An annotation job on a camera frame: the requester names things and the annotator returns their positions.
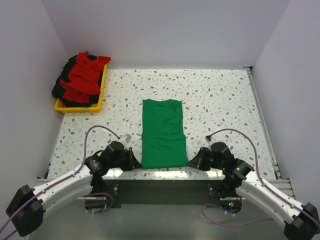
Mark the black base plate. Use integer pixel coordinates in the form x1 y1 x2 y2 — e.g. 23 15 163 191
83 178 252 215

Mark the green t shirt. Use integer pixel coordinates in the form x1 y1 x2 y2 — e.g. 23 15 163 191
141 99 189 169

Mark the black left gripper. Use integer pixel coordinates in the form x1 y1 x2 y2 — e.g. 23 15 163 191
108 147 142 172

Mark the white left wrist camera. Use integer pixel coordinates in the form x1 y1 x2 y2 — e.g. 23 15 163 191
118 134 132 145

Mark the red t shirt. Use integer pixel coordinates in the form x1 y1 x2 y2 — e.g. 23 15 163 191
59 51 112 104

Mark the aluminium rail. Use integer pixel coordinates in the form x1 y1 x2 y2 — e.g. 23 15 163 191
243 67 282 180
35 178 296 199

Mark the aluminium front rail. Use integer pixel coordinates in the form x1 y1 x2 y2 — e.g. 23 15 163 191
35 178 296 199

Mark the aluminium right side rail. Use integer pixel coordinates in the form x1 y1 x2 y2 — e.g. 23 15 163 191
243 67 282 180

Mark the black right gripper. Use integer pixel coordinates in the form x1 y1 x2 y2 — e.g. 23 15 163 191
186 147 225 172

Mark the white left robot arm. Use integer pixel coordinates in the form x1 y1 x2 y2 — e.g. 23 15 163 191
6 141 142 237

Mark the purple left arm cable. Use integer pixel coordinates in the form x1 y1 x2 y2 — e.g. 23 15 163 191
0 125 123 238

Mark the yellow plastic bin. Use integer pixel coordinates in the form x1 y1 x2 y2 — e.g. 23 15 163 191
54 64 108 114

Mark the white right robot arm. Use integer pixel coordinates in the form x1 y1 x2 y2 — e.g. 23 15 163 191
187 142 320 240

